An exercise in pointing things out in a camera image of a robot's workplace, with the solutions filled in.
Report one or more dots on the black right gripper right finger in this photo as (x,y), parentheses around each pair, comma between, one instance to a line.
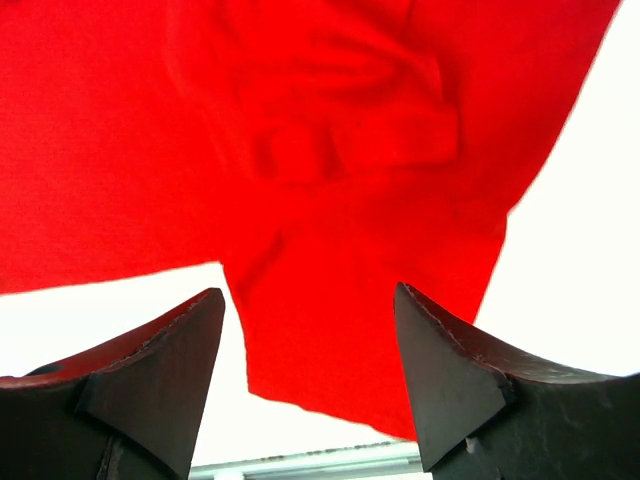
(484,409)

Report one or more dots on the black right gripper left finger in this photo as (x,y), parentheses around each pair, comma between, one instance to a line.
(129,408)

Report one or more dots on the red t shirt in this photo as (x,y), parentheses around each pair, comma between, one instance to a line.
(321,151)

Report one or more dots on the aluminium frame rails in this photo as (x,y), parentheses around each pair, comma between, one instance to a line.
(356,462)

